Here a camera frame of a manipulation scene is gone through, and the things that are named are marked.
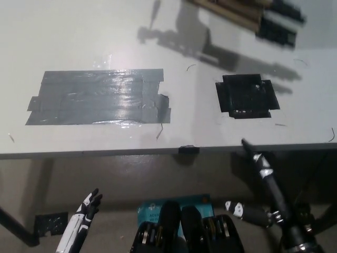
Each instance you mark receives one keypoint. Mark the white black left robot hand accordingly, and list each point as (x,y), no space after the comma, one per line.
(79,218)

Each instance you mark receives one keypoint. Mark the black bronze camera tripod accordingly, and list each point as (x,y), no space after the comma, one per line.
(276,34)

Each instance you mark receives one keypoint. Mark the black robot torso blocks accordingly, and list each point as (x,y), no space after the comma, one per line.
(189,232)

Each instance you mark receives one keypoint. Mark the black metal table leg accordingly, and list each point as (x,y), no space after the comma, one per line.
(18,226)
(326,220)

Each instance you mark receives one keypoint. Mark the teal cardboard box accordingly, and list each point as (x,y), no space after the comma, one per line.
(202,209)

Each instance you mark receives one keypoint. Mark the black tape square patch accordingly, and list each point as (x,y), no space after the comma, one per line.
(246,97)

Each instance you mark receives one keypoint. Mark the black stand base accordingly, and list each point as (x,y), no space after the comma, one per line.
(305,212)

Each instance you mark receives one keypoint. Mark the black floor bracket plate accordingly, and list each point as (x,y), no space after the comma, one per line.
(50,224)

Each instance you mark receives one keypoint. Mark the grey duct tape patch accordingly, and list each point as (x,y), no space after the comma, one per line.
(97,100)

